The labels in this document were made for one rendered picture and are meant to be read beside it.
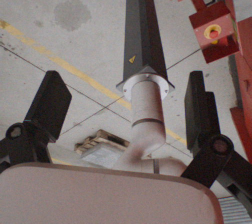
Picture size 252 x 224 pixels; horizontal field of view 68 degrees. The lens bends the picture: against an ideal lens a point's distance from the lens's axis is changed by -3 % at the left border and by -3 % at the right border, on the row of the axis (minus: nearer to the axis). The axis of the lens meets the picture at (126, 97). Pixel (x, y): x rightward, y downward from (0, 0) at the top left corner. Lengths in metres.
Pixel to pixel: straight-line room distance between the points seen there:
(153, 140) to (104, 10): 1.30
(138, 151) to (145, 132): 0.06
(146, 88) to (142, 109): 0.10
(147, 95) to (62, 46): 1.42
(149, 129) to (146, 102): 0.11
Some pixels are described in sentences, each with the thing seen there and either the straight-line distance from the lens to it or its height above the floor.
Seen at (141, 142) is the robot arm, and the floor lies 1.27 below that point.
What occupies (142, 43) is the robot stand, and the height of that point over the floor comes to 0.82.
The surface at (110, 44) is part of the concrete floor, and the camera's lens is 1.88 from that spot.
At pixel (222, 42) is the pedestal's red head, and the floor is 0.74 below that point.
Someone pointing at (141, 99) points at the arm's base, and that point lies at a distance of 0.69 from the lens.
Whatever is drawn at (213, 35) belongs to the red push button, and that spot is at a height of 0.81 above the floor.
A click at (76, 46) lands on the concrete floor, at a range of 1.96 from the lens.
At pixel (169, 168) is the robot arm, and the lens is 0.56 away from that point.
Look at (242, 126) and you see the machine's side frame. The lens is 2.77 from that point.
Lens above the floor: 1.54
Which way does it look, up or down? 40 degrees down
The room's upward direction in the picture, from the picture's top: 179 degrees counter-clockwise
